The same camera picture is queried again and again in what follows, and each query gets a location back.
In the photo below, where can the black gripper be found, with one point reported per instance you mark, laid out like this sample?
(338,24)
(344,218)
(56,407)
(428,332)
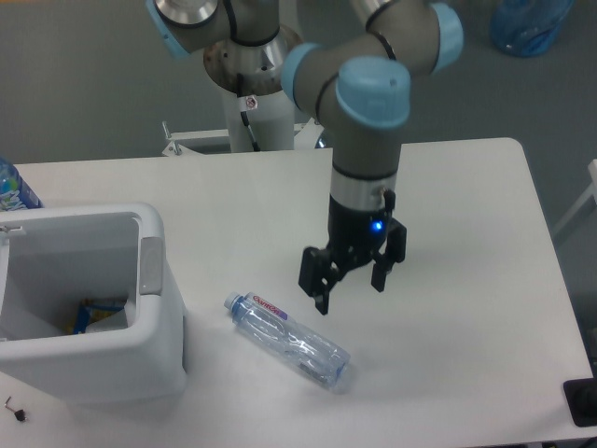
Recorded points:
(361,229)

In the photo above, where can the clear plastic water bottle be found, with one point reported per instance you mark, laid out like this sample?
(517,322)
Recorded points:
(295,344)

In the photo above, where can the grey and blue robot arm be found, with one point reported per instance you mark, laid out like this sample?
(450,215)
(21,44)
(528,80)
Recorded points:
(358,91)

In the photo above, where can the white plastic trash can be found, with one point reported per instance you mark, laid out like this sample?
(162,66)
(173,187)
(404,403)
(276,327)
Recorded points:
(54,258)

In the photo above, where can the black device at table edge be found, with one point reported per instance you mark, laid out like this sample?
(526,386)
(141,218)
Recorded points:
(581,399)

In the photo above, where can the blue and yellow snack wrapper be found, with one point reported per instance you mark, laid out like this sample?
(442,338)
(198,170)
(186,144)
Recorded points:
(93,311)

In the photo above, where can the blue plastic bag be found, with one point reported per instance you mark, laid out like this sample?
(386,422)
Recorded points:
(527,28)

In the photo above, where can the blue labelled bottle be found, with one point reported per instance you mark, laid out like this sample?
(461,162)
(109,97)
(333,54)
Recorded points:
(15,192)

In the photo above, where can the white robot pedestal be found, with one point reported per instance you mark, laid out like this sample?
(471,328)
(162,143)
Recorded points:
(259,116)

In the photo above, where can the white frame at right edge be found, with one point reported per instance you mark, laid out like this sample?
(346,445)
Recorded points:
(579,211)

